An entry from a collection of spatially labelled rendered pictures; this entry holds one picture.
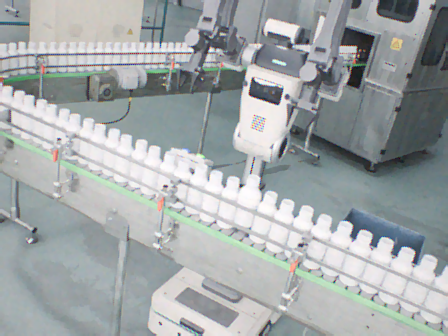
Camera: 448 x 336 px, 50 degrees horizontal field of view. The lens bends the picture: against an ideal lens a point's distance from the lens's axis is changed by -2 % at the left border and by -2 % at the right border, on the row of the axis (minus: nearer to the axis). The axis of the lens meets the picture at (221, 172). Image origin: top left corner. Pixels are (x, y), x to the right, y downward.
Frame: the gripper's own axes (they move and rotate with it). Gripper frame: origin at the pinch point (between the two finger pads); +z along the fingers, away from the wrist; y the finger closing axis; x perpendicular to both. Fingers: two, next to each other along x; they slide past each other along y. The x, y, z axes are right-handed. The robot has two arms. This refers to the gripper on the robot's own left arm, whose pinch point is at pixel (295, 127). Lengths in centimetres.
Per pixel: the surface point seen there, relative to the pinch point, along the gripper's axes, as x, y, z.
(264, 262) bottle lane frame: -21.5, 8.7, 43.3
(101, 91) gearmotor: 83, -126, 8
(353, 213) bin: 38, 29, 22
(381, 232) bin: 38, 42, 25
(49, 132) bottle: -12, -83, 32
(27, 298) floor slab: 50, -106, 123
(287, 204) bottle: -22.6, 9.0, 24.5
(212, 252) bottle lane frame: -17, -8, 48
